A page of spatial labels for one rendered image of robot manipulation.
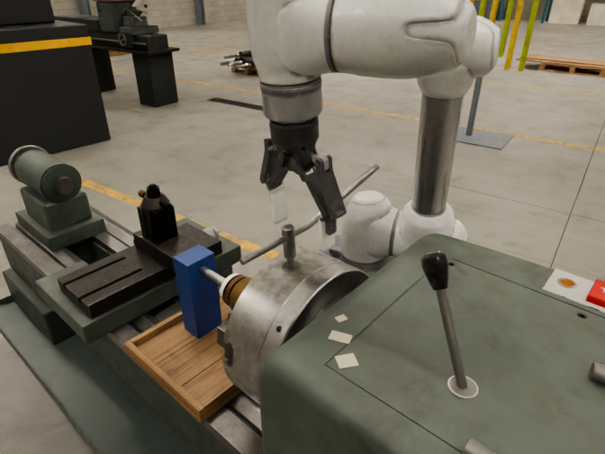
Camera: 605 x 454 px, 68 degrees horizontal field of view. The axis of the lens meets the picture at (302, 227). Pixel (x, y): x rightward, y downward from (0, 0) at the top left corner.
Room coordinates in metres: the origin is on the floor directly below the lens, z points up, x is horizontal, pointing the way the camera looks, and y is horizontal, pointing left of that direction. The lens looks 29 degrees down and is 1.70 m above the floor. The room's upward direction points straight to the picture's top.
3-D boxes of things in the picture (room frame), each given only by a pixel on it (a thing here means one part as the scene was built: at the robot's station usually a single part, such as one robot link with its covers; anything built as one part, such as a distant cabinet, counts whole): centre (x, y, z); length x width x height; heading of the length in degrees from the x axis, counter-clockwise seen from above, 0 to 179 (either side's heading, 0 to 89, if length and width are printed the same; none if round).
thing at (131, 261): (1.11, 0.46, 0.95); 0.43 x 0.18 x 0.04; 138
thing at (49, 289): (1.16, 0.49, 0.90); 0.53 x 0.30 x 0.06; 138
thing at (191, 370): (0.86, 0.21, 0.89); 0.36 x 0.30 x 0.04; 138
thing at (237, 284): (0.78, 0.12, 1.08); 0.09 x 0.09 x 0.09; 48
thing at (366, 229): (1.32, -0.22, 0.97); 0.18 x 0.16 x 0.22; 68
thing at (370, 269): (1.34, -0.20, 0.83); 0.22 x 0.18 x 0.06; 57
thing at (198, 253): (0.91, 0.26, 1.00); 0.08 x 0.06 x 0.23; 138
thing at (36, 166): (1.48, 0.90, 1.01); 0.30 x 0.20 x 0.29; 48
